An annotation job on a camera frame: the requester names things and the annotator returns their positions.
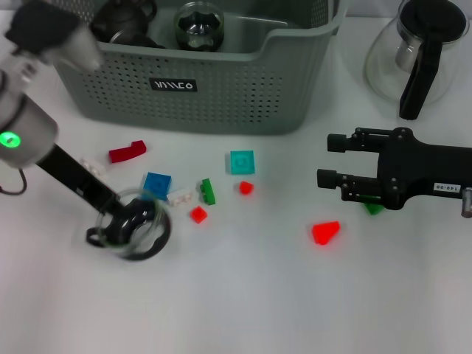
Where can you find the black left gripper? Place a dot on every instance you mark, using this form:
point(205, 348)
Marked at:
point(73, 177)

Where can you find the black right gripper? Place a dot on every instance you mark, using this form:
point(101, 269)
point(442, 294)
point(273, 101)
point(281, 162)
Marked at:
point(413, 166)

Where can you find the small white brick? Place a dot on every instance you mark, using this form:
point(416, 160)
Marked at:
point(180, 197)
point(92, 166)

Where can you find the grey-green perforated storage bin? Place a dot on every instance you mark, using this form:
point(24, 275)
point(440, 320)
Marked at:
point(221, 103)

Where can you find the blue square brick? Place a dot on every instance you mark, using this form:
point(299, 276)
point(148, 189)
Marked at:
point(156, 184)

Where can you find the green sloped brick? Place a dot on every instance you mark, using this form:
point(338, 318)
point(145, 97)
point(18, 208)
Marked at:
point(374, 209)

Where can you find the dark red curved brick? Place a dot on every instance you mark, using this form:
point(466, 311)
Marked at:
point(127, 152)

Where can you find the small red square brick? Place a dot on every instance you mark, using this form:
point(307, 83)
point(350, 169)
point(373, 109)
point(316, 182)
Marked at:
point(199, 215)

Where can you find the large red wedge brick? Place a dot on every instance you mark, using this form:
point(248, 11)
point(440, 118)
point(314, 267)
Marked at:
point(324, 232)

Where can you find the green narrow studded brick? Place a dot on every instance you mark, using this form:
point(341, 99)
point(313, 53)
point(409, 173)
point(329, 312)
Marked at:
point(208, 191)

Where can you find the teal square brick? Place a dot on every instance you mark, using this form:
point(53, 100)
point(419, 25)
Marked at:
point(243, 162)

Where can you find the small red sloped brick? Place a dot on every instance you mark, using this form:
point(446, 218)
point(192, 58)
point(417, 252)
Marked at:
point(246, 188)

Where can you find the right gripper metal connector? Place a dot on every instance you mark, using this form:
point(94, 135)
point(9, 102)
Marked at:
point(467, 203)

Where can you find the black clay teapot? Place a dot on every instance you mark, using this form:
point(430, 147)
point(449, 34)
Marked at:
point(121, 18)

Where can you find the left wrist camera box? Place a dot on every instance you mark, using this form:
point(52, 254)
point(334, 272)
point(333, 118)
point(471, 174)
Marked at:
point(44, 26)

